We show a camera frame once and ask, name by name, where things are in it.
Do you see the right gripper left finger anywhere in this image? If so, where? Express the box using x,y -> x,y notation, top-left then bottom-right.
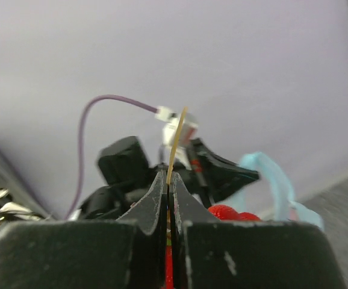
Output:
0,171 -> 167,288

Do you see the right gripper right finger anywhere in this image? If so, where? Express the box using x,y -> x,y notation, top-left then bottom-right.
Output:
170,173 -> 347,288

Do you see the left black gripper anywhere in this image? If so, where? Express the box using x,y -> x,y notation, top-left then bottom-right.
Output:
186,138 -> 260,208

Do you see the red lychee bunch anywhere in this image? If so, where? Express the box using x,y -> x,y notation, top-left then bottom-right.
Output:
165,105 -> 264,289

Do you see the light blue plastic bag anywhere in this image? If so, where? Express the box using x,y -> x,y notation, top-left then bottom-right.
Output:
222,151 -> 325,231

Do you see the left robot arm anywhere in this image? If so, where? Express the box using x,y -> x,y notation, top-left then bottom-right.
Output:
77,136 -> 260,220

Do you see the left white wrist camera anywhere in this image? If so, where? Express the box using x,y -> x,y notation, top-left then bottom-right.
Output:
155,106 -> 198,148

